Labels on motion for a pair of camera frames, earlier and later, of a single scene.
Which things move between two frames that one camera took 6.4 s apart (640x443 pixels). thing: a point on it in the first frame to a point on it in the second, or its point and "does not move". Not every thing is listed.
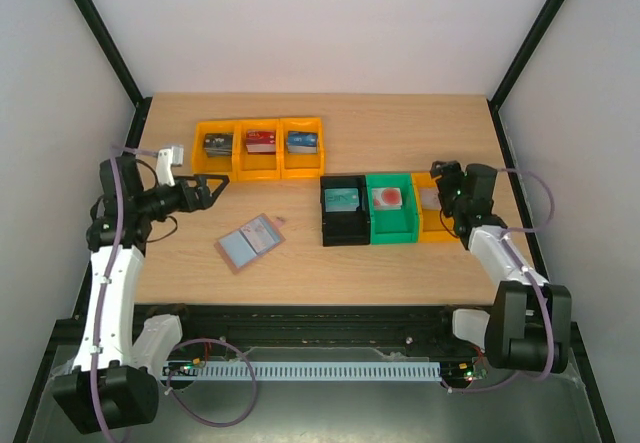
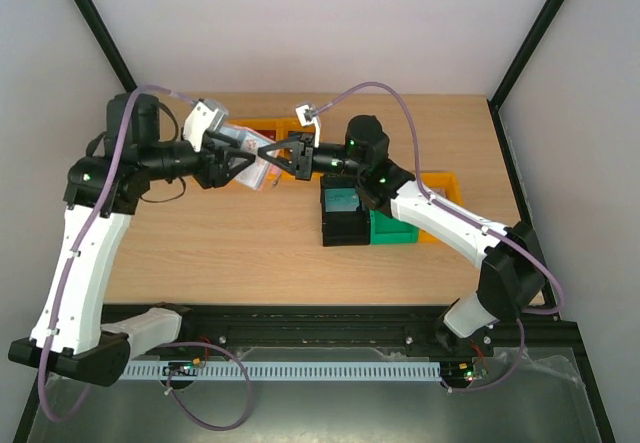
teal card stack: [341, 199] does not move
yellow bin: [258, 167] to [281, 125]
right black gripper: [445, 170] to [304, 156]
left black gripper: [204, 200] to [217, 177]
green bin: [394, 226] does not move
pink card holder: [242, 246] to [260, 174]
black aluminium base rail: [405, 329] does not move
